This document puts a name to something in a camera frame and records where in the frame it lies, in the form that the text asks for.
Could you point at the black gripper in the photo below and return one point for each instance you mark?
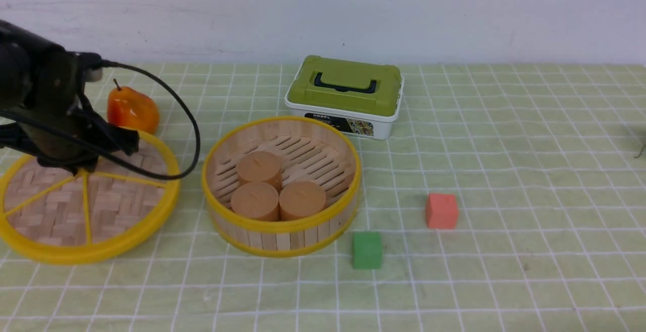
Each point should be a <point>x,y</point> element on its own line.
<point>54,105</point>

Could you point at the yellow woven steamer lid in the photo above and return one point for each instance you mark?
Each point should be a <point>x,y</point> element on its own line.
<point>52,216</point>

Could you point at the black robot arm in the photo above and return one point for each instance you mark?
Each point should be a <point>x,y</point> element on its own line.
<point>14,37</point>

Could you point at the yellow bamboo steamer basket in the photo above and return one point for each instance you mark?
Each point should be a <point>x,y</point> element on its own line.
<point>310,150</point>

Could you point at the orange red pear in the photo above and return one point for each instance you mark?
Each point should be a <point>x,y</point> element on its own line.
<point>130,108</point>

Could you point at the tan cylinder bun rear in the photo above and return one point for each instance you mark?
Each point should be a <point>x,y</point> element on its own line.
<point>260,166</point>

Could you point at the tan cylinder bun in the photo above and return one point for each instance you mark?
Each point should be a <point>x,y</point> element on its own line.
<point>301,199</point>
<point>256,200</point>
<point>260,166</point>

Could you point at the tan cylinder bun front left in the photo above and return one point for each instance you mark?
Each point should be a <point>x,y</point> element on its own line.
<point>256,200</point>

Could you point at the tan cylinder bun front right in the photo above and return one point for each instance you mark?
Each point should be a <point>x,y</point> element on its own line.
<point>301,199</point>

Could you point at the green white storage box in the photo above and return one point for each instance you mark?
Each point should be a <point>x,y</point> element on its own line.
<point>359,99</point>

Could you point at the green foam cube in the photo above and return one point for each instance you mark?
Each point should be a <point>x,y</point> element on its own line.
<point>367,250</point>

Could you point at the red foam cube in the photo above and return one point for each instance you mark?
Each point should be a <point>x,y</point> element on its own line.
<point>442,211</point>

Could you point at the green checkered tablecloth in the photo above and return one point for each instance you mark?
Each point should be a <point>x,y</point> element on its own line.
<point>550,235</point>

